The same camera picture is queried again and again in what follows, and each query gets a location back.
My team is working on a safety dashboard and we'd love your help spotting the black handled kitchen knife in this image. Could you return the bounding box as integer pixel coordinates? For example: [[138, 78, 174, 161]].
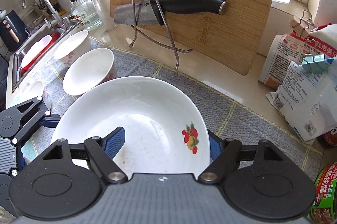
[[114, 0, 229, 26]]

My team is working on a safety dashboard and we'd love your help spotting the green lid sauce jar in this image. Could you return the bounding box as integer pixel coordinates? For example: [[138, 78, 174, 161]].
[[310, 162, 337, 223]]

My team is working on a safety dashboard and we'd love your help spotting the red white basin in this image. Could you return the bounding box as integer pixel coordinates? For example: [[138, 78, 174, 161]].
[[20, 31, 61, 75]]

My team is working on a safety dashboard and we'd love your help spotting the white clipped food bag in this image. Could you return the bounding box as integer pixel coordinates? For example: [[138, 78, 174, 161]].
[[266, 58, 336, 142]]

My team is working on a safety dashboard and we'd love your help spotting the white floral bowl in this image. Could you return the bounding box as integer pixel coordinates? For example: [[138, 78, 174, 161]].
[[54, 30, 92, 67], [26, 81, 52, 110], [63, 48, 118, 96]]

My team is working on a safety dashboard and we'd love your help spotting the stainless steel sink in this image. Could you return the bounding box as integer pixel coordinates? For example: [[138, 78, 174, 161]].
[[7, 25, 67, 92]]

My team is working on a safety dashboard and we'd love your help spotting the white plate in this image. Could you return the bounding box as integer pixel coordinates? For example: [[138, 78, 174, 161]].
[[52, 76, 210, 176]]

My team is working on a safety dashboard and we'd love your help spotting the glass jar with green lid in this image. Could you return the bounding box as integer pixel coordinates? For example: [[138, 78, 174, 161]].
[[70, 0, 102, 31]]

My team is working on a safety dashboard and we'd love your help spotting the dark soy sauce bottle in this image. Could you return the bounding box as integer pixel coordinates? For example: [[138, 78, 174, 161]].
[[317, 128, 337, 148]]

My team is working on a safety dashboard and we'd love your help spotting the grey checked table mat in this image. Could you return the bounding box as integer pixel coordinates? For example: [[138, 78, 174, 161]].
[[15, 36, 325, 182]]

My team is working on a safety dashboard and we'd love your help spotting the chrome kitchen faucet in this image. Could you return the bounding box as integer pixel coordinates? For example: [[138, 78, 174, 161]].
[[21, 0, 79, 32]]

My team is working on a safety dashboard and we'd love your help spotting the metal wire board stand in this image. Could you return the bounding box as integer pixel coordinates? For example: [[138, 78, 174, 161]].
[[127, 0, 193, 70]]

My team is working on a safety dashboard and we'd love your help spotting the red white salt bag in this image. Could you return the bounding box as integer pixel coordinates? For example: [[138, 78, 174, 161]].
[[258, 10, 336, 89]]

